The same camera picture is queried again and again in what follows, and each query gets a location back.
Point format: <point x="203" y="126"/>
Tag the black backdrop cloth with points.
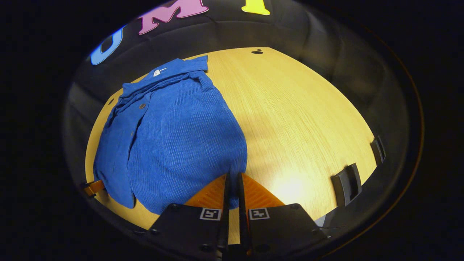
<point x="308" y="32"/>

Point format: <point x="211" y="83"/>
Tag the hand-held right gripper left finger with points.
<point x="188" y="228"/>

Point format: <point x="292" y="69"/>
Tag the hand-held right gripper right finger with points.
<point x="282" y="228"/>

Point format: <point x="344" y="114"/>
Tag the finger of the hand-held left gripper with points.
<point x="95" y="187"/>

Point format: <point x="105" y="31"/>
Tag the black table edge clamp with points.
<point x="346" y="185"/>
<point x="378" y="150"/>

